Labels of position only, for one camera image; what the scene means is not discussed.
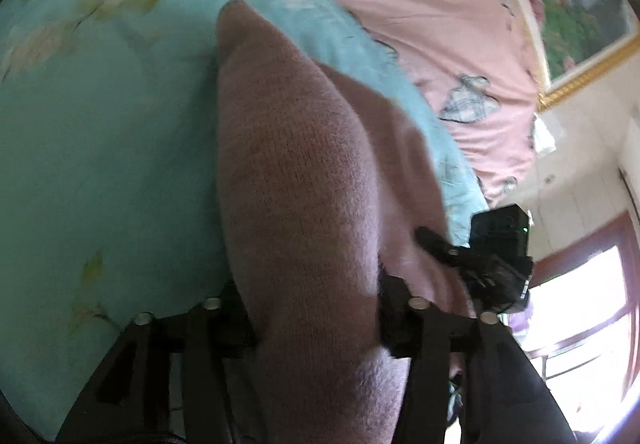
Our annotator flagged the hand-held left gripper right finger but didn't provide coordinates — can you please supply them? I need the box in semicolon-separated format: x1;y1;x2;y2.
377;274;576;444

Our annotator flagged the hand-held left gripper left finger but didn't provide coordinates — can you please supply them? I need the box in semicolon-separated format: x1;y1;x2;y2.
55;281;257;444

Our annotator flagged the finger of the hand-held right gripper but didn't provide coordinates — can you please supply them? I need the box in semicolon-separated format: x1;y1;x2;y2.
415;226;471;271

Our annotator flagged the pink knitted sweater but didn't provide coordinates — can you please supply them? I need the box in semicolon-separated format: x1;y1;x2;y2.
215;0;476;444

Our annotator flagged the pink quilt with plaid hearts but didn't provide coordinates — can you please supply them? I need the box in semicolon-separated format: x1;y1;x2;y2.
265;0;551;207

